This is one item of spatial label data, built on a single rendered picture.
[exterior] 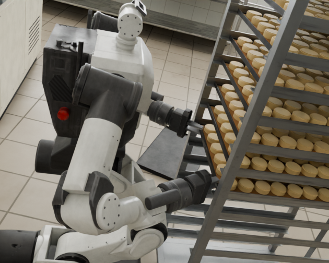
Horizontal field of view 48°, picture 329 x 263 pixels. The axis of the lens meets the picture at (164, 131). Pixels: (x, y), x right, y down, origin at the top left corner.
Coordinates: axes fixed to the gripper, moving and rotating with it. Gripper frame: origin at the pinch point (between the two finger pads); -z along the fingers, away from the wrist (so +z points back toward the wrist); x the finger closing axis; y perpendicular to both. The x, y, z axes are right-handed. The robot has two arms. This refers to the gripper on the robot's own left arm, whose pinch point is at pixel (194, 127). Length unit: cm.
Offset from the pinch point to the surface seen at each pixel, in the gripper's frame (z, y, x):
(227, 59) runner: -2.6, 6.8, 27.4
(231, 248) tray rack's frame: -32, 24, -72
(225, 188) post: -21.6, -34.0, 5.6
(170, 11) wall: 164, 371, -62
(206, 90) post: 1.1, 5.0, 14.2
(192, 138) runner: 0.7, 4.9, -8.1
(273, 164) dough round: -31.3, -19.3, 10.5
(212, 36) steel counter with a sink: 86, 333, -64
